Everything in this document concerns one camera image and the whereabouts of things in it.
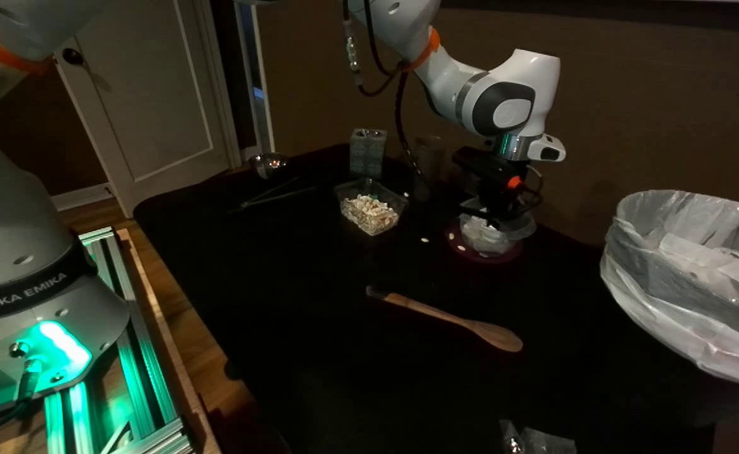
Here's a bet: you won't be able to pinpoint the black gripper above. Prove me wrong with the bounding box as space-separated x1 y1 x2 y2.
448 143 530 235

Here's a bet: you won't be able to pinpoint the white tissue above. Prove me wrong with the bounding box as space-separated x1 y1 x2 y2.
456 213 514 258

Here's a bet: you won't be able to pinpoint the patterned tissue box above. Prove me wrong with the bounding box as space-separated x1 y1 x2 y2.
347 125 391 180

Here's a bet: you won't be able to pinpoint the clear drinking glass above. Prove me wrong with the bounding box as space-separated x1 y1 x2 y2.
405 137 448 207

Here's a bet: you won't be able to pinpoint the wooden spoon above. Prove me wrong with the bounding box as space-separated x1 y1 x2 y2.
364 283 528 356

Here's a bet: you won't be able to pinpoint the clear rectangular food container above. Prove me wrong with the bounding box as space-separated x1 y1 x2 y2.
333 176 412 240

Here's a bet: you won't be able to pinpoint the black bin with white bag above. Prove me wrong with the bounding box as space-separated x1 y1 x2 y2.
598 187 739 394

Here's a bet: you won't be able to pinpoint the metal tongs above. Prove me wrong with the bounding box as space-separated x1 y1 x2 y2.
233 171 323 214

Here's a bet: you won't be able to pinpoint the white panelled door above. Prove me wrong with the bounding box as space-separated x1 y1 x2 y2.
50 0 246 220

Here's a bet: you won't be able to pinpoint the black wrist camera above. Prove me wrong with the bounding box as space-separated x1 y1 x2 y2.
501 163 549 214

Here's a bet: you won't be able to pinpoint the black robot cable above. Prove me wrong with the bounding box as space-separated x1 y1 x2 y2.
341 0 413 147

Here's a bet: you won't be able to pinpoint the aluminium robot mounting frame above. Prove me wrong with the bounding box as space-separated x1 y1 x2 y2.
0 224 224 454

